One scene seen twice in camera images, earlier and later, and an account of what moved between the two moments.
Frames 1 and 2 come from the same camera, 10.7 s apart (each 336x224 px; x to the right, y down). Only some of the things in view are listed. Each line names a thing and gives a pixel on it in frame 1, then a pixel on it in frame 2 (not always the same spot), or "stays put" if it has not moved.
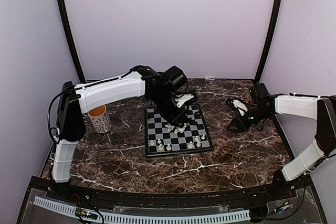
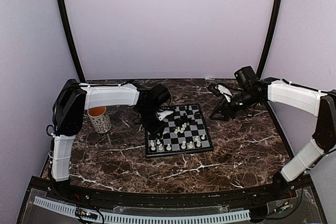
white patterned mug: (100, 119) stays put
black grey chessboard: (161, 139) stays put
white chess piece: (168, 148) stays put
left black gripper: (173, 119) → (155, 129)
